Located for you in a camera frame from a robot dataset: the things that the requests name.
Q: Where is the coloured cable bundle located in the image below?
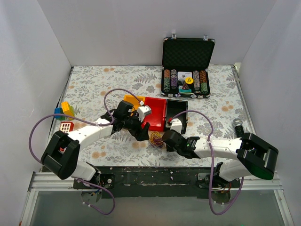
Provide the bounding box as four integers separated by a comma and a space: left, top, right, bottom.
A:
148, 131, 164, 149

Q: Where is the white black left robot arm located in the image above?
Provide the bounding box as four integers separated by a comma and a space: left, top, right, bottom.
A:
41, 100, 151, 188

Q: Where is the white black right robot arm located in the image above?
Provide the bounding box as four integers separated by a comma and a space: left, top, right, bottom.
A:
162, 130, 279, 187

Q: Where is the red plastic bin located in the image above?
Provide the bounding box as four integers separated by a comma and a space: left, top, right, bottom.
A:
142, 97, 166, 132

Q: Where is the yellow plastic bin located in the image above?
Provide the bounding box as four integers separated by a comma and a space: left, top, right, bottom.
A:
124, 95, 145, 111

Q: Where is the black plastic bin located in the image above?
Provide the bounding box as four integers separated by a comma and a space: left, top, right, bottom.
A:
164, 99, 188, 134

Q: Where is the floral patterned table mat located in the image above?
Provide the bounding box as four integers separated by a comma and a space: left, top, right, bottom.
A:
63, 65, 254, 167

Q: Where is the red white toy brick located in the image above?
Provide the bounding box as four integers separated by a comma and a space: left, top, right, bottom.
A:
59, 121, 74, 133

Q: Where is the yellow round dealer chip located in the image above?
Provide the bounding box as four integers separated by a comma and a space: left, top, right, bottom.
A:
185, 77, 194, 85

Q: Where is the white playing card deck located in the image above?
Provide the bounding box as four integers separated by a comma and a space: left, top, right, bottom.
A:
177, 72, 192, 81

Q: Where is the blue toy brick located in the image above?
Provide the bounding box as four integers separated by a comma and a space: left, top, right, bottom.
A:
54, 107, 63, 120

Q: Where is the black handheld microphone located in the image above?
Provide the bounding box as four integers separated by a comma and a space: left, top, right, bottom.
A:
232, 118, 245, 138

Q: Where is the black poker chip case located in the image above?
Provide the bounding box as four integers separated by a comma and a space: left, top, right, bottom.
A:
161, 33, 215, 99

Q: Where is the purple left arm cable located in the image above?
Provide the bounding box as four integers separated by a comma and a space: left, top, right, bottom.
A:
28, 88, 145, 215

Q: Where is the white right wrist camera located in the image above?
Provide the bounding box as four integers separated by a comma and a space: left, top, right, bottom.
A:
168, 118, 182, 134

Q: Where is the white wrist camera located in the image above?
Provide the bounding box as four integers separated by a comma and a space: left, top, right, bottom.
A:
137, 105, 151, 122
168, 118, 182, 134

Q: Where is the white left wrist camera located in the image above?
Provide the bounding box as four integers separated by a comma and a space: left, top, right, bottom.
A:
137, 105, 151, 122

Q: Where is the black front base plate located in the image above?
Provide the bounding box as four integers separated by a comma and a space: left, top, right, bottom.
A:
72, 166, 242, 200

